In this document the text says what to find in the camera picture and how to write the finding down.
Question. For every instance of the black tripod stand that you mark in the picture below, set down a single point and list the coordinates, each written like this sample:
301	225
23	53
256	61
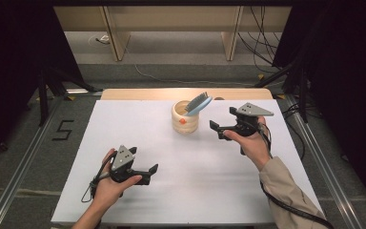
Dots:
43	95
303	95

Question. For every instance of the metal floor rail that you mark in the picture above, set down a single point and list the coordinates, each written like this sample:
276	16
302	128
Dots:
22	165
324	165

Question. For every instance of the yellow floor tape piece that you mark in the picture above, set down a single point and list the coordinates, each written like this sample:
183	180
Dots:
71	98
260	76
280	96

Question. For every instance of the beige wooden desk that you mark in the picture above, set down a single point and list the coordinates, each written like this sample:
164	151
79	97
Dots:
171	19

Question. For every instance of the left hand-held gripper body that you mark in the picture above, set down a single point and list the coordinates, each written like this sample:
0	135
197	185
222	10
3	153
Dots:
122	159

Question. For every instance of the person's right hand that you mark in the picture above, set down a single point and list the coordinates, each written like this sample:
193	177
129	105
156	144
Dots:
254	146

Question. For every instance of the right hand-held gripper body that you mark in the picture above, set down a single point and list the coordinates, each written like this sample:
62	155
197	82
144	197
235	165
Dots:
251	109

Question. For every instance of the cream ribbed cup holder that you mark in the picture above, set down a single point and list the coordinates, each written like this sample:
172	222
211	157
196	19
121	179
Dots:
186	127

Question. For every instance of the person's left hand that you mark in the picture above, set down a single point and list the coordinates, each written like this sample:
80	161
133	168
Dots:
108	191

